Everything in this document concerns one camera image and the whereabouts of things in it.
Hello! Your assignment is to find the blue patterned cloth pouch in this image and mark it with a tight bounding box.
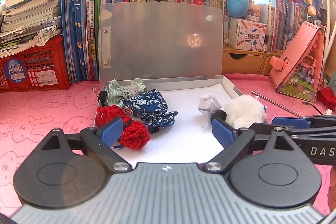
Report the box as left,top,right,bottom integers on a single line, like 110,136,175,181
123,89,178,134

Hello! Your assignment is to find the white fluffy plush toy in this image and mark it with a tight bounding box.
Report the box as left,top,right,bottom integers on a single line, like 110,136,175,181
224,95,266,129

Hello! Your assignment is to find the black round lid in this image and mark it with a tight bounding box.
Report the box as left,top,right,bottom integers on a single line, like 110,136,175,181
211,110,227,122

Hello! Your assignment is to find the silver cardboard box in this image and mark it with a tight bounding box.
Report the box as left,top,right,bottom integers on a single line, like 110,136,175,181
98,2,241,165

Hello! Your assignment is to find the red plastic crate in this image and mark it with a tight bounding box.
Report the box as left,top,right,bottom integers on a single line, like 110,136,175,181
1,35,71,92

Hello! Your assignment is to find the black binder clip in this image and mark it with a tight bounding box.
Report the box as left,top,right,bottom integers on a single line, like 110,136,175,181
92,87,108,107

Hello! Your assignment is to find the pink triangular toy house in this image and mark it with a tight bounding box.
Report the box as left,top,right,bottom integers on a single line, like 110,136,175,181
269,22,325,102

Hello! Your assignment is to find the wooden drawer organizer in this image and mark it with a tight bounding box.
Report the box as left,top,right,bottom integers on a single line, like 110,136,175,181
222,46,282,76

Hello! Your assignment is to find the row of upright books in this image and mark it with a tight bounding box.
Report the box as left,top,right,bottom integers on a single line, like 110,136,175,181
61,0,115,83

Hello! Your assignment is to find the metal rod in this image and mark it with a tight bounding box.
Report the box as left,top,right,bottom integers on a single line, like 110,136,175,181
252,91,303,118

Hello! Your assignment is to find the green checked cloth scrunchie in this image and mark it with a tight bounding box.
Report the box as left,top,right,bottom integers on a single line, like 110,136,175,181
106,78,147,108

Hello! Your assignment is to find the blue ball plush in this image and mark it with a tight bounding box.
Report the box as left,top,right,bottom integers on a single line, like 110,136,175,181
227,0,249,18

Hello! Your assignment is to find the white stationery box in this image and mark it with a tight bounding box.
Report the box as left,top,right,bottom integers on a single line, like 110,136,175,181
228,18,267,52

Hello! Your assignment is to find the red crocheted pouch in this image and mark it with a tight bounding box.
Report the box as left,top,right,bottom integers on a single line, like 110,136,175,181
96,105,150,151

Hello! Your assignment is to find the stack of books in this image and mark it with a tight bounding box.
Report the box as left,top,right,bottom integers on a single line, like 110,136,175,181
1,0,65,58

